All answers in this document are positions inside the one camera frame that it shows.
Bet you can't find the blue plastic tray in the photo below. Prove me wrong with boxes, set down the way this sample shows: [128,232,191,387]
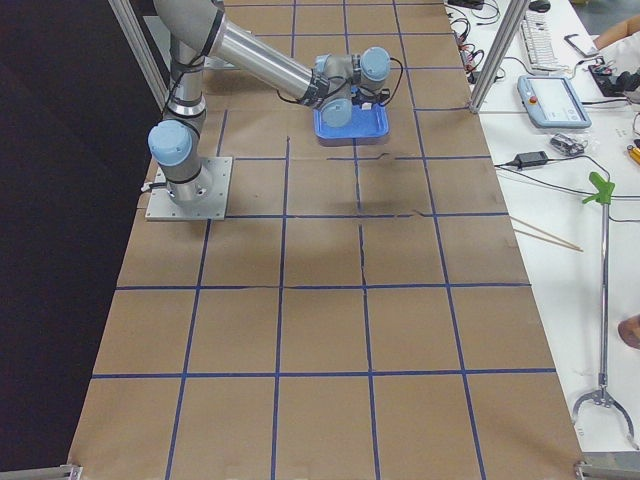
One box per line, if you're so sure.
[313,104,390,147]

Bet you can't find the black power adapter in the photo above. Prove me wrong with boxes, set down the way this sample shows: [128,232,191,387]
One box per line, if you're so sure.
[514,151,549,170]

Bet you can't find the white keyboard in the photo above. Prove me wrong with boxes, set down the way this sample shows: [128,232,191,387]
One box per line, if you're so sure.
[519,10,563,72]

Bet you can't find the blue teach pendant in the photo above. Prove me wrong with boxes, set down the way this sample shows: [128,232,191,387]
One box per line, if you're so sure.
[517,75,592,129]

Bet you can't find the wooden chopsticks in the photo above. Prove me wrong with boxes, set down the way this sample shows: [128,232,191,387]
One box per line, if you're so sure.
[510,216,583,252]

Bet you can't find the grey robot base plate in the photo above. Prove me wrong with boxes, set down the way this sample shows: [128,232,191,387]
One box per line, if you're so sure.
[145,157,233,221]

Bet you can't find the aluminium frame post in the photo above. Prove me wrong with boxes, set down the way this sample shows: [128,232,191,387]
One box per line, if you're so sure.
[469,0,529,114]

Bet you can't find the green handled reacher grabber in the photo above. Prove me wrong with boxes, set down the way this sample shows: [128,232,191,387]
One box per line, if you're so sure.
[571,171,639,451]

